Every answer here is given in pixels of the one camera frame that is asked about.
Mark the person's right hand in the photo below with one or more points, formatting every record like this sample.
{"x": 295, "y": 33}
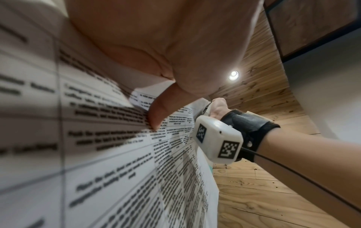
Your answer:
{"x": 219, "y": 109}

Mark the person's left hand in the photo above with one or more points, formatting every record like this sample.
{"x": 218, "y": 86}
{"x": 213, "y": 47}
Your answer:
{"x": 174, "y": 37}

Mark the white printed paper sheet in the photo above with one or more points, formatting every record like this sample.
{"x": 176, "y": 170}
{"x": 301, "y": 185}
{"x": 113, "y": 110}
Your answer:
{"x": 107, "y": 160}

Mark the person's right forearm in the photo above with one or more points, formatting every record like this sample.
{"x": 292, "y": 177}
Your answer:
{"x": 307, "y": 160}

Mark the round recessed ceiling light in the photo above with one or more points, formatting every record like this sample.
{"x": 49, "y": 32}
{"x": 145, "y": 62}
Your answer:
{"x": 234, "y": 75}

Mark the dark framed wooden panel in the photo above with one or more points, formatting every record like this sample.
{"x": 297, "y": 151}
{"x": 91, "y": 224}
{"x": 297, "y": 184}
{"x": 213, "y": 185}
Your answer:
{"x": 313, "y": 24}

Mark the white wrist camera with markers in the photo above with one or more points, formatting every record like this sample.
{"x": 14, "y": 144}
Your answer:
{"x": 215, "y": 138}

